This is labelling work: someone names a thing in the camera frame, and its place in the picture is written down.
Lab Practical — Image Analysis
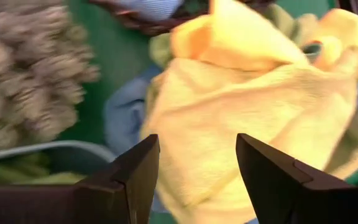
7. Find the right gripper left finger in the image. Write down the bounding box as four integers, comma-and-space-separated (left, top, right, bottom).
0, 133, 160, 224

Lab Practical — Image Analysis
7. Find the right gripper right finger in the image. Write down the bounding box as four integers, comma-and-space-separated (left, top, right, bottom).
236, 133, 358, 224

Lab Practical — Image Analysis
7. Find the yellow microfiber towel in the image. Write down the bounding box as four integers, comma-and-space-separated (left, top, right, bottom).
140, 0, 358, 224

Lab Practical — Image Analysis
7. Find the light green microfiber towel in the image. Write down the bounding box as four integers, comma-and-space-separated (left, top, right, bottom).
149, 32, 175, 68
0, 152, 86, 187

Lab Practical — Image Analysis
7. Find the pale green succulent decoration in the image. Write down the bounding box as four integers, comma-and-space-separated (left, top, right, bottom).
0, 0, 101, 152

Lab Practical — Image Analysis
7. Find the dark woven wicker basket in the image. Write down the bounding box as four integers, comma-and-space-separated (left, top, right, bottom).
88, 0, 276, 37

